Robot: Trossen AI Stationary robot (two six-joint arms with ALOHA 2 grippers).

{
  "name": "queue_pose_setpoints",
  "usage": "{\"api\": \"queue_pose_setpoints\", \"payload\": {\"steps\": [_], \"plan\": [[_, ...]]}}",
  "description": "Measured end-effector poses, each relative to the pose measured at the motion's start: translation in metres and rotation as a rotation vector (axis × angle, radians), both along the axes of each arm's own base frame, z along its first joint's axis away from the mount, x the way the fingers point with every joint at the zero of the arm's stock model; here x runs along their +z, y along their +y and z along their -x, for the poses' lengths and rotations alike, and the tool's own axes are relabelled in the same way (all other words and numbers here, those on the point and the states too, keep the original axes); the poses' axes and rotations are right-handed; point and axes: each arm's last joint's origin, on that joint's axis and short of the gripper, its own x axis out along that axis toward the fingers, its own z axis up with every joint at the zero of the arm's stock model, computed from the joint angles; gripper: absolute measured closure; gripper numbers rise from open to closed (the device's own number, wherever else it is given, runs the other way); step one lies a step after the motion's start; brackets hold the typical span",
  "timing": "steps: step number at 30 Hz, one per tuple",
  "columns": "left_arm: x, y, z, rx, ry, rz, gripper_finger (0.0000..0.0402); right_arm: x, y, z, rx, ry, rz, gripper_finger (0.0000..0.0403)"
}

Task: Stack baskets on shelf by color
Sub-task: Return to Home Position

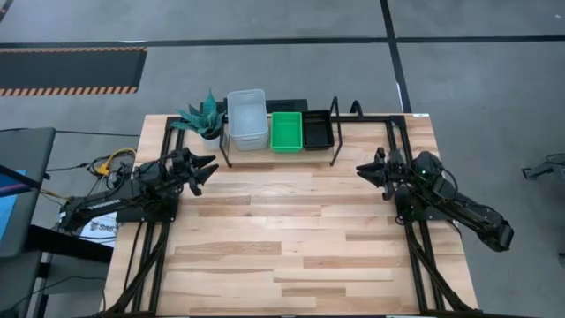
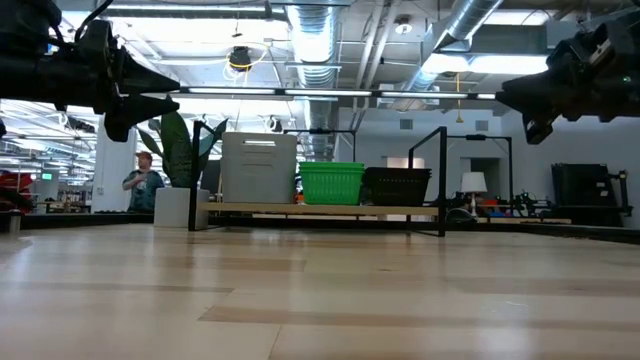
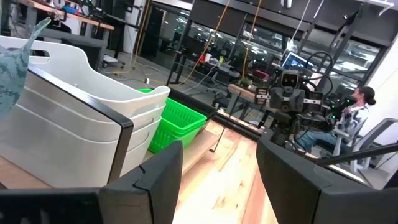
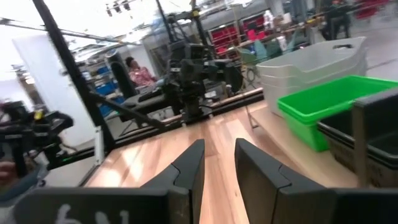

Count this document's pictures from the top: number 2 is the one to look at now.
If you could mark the bright rectangular ceiling light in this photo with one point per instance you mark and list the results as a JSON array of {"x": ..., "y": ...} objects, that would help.
[{"x": 500, "y": 64}]

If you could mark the gray plastic basket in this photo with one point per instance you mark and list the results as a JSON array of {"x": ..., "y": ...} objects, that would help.
[
  {"x": 260, "y": 185},
  {"x": 260, "y": 155},
  {"x": 235, "y": 142}
]

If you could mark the green potted plant white pot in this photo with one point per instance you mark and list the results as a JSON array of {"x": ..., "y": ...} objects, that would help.
[{"x": 180, "y": 207}]

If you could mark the person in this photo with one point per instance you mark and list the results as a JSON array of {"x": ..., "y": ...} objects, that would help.
[{"x": 143, "y": 190}]

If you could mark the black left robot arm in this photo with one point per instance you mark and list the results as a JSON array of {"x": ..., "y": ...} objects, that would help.
[{"x": 35, "y": 75}]

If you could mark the white table lamp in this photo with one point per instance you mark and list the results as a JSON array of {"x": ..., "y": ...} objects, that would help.
[{"x": 473, "y": 182}]

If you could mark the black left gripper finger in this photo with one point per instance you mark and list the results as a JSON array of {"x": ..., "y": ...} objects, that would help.
[
  {"x": 145, "y": 82},
  {"x": 150, "y": 107}
]

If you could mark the red object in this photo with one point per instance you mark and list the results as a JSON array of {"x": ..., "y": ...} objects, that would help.
[{"x": 12, "y": 187}]

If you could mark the metal cup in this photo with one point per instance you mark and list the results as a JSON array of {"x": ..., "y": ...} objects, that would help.
[{"x": 15, "y": 222}]

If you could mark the long linear light bar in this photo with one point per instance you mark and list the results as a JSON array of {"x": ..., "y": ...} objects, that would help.
[{"x": 325, "y": 92}]

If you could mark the silver ventilation duct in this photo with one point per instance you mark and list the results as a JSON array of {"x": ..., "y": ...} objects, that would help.
[
  {"x": 312, "y": 40},
  {"x": 465, "y": 20}
]

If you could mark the black ceiling-mounted device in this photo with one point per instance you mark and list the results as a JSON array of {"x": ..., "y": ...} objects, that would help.
[{"x": 240, "y": 57}]

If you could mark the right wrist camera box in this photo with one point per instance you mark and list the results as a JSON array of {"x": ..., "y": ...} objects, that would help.
[{"x": 600, "y": 42}]

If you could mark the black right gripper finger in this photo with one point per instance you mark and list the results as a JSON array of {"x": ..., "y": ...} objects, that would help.
[
  {"x": 522, "y": 106},
  {"x": 530, "y": 89}
]

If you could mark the black equipment cabinet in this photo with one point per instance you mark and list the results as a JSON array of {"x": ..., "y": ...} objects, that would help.
[{"x": 580, "y": 190}]

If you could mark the green slotted plastic basket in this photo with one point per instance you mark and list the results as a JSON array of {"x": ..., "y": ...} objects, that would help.
[
  {"x": 305, "y": 190},
  {"x": 330, "y": 171},
  {"x": 330, "y": 164}
]

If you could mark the black slotted plastic basket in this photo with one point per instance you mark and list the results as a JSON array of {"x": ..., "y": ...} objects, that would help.
[
  {"x": 395, "y": 192},
  {"x": 395, "y": 175},
  {"x": 395, "y": 170}
]

